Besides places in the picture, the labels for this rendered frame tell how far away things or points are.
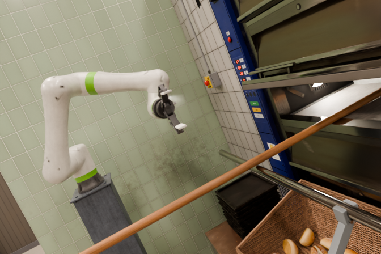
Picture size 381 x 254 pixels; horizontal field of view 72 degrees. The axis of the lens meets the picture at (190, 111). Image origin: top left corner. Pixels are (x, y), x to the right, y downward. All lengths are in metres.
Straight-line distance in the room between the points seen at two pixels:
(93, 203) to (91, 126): 0.70
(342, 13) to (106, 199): 1.35
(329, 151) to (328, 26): 0.55
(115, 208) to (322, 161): 1.08
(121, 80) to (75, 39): 0.89
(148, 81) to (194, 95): 0.98
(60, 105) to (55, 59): 0.86
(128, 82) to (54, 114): 0.35
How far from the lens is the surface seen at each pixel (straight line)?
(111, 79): 1.33
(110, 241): 0.95
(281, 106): 1.44
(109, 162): 2.12
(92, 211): 1.58
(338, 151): 1.26
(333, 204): 0.74
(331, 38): 1.02
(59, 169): 1.42
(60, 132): 1.35
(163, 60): 2.13
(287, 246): 1.49
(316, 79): 0.91
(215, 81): 1.86
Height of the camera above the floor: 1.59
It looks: 8 degrees down
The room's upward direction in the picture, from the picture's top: 22 degrees counter-clockwise
